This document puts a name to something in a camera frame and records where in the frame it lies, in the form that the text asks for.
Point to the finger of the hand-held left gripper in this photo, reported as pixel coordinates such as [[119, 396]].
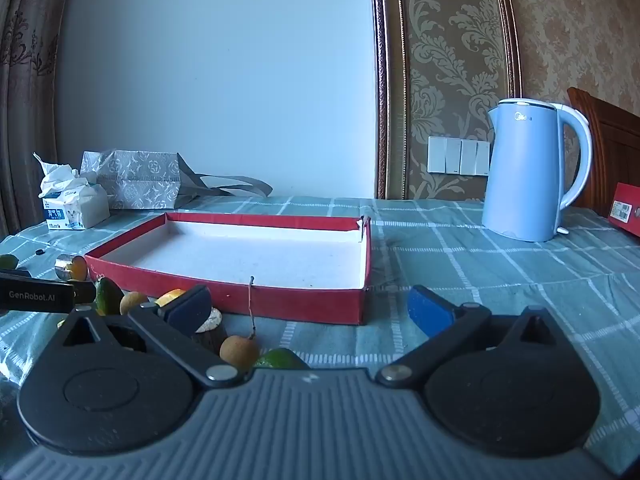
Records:
[[37, 295]]

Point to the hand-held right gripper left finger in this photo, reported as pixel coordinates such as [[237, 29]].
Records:
[[187, 310]]

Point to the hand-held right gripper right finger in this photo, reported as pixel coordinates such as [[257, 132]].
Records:
[[431, 310]]

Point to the yellow fruit piece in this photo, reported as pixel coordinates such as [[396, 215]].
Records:
[[169, 296]]

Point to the dark sugarcane piece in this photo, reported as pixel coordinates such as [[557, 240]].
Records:
[[212, 335]]

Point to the round green fruit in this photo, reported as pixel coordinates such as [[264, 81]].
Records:
[[282, 360], [7, 261]]

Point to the brown longan with stem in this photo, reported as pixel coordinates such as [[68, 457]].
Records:
[[239, 352]]

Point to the green cucumber piece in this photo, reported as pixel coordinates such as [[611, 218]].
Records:
[[108, 297]]

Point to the red cardboard box tray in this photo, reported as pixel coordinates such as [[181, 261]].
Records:
[[260, 262]]

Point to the silver cylinder with orange end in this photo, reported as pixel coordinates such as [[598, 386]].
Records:
[[67, 266]]

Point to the green checked tablecloth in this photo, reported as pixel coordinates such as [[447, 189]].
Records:
[[500, 270]]

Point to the white tissue pack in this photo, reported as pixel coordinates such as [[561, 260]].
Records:
[[75, 205]]

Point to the grey patterned gift bag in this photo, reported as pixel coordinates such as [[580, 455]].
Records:
[[137, 180]]

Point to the light blue electric kettle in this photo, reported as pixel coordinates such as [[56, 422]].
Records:
[[527, 170]]

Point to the brown patterned curtain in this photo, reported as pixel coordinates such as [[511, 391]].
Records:
[[25, 110]]

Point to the red carton box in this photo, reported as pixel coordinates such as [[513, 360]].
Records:
[[626, 210]]

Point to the white wall switch panel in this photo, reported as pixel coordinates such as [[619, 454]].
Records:
[[459, 156]]

